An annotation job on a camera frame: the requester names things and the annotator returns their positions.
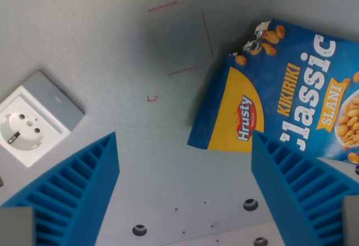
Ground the grey socket mounting box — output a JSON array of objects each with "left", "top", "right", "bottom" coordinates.
[{"left": 21, "top": 70, "right": 86, "bottom": 131}]

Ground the blue Hrusty peanut bag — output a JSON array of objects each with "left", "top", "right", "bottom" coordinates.
[{"left": 187, "top": 18, "right": 359, "bottom": 165}]

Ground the white wall power socket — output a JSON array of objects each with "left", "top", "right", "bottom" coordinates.
[{"left": 0, "top": 85, "right": 71, "bottom": 168}]

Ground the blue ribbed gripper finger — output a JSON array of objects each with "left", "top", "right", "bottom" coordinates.
[
  {"left": 0, "top": 131, "right": 121, "bottom": 246},
  {"left": 251, "top": 131, "right": 359, "bottom": 246}
]

